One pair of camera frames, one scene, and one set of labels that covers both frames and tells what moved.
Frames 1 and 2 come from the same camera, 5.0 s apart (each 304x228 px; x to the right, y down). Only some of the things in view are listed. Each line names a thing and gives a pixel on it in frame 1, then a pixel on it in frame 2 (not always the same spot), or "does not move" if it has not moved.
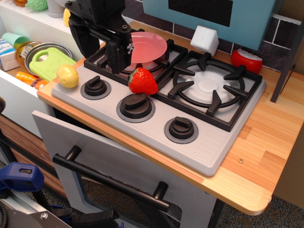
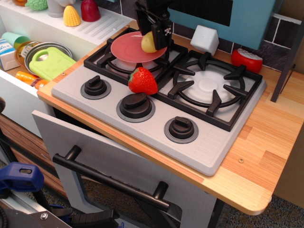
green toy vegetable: x=37 y=5 does not move
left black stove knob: x=95 y=89 does not move
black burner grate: x=216 y=88 does not move
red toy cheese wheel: x=252 y=62 does not move
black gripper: x=108 y=14 → x=156 y=13
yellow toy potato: x=67 y=75 → x=147 y=43
